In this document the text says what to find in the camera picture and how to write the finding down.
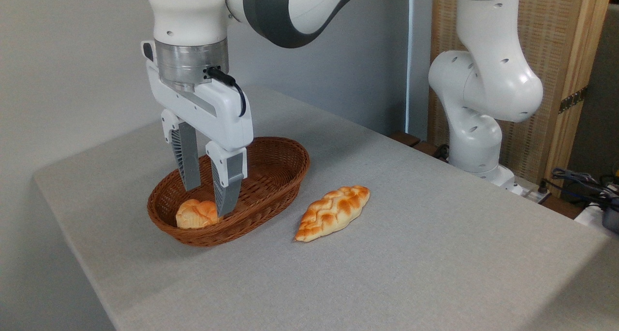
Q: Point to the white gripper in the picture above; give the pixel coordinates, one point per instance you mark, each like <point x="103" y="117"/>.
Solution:
<point x="220" y="113"/>

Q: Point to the long braided bread loaf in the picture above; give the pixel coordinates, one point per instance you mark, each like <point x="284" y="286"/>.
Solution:
<point x="333" y="211"/>

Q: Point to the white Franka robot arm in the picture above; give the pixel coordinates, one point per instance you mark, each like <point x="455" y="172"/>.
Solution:
<point x="483" y="79"/>

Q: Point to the small round bread roll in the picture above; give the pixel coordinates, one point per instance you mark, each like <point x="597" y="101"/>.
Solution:
<point x="196" y="215"/>

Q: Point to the brown oval wicker basket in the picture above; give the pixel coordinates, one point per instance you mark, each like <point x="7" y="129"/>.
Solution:
<point x="271" y="176"/>

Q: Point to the dark wooden base board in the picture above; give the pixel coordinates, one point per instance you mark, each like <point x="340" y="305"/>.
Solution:
<point x="406" y="138"/>

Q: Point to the wooden rattan folding screen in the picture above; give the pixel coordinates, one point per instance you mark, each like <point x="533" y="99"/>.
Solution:
<point x="549" y="31"/>

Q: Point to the metal screen hinge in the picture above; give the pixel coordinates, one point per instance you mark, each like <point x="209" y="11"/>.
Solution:
<point x="573" y="99"/>

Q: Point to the grey box device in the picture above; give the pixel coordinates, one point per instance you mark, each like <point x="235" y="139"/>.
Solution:
<point x="611" y="220"/>

